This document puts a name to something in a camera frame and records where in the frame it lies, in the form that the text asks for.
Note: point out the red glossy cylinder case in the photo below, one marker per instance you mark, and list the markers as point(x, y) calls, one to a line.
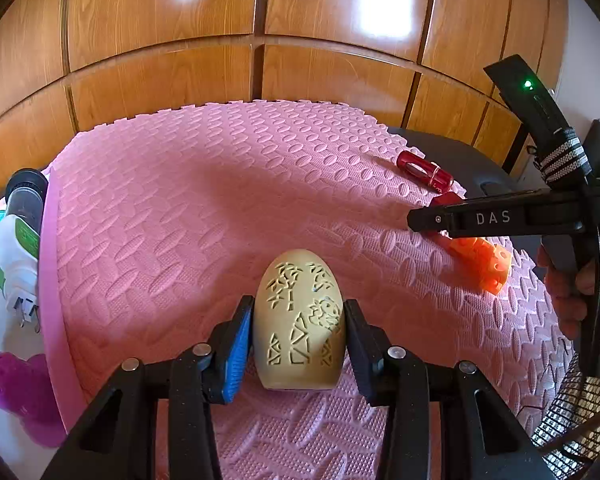
point(420, 167)

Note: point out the pink foam mat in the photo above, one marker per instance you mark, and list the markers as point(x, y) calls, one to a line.
point(205, 210)

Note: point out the black padded table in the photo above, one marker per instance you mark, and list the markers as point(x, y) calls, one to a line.
point(430, 140)

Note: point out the orange linked cube toy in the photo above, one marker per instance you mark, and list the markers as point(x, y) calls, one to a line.
point(485, 260)

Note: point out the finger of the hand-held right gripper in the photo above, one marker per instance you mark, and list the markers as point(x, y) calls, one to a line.
point(430, 219)

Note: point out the beige carved egg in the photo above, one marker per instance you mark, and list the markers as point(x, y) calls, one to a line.
point(300, 310)

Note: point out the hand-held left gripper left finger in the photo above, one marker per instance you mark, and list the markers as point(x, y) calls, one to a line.
point(235, 355)

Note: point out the purple strawberry-shaped toy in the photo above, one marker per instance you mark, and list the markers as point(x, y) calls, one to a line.
point(15, 385)

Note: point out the grey black cylinder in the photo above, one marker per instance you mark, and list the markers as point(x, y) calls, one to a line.
point(25, 195)

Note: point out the wooden wardrobe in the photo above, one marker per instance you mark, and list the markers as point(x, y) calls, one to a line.
point(180, 20)

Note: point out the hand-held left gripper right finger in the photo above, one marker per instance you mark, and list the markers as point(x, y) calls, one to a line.
point(360, 355)

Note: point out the person's right hand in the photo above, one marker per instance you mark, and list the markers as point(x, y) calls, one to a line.
point(562, 300)

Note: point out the red glitter block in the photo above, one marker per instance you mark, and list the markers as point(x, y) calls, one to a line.
point(444, 199)

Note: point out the white green plug-in device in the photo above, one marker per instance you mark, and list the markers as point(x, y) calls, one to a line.
point(12, 260)

